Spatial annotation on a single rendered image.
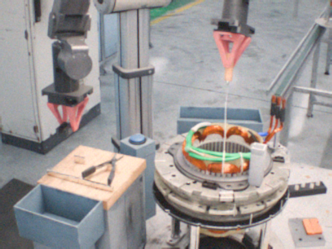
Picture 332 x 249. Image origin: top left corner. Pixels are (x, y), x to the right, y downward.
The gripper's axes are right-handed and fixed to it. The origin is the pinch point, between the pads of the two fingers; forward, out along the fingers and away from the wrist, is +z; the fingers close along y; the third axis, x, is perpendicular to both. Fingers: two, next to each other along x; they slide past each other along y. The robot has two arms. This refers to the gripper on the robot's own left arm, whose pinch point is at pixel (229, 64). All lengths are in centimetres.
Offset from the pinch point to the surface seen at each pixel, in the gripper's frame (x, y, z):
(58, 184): 30.1, -16.0, 31.7
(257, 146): -8.7, 1.0, 16.3
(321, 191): -11, 63, 34
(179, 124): 24.8, 25.4, 16.8
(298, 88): 35, 172, -3
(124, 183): 18.2, -6.8, 29.5
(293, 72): 40, 172, -12
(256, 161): -9.6, -0.2, 19.4
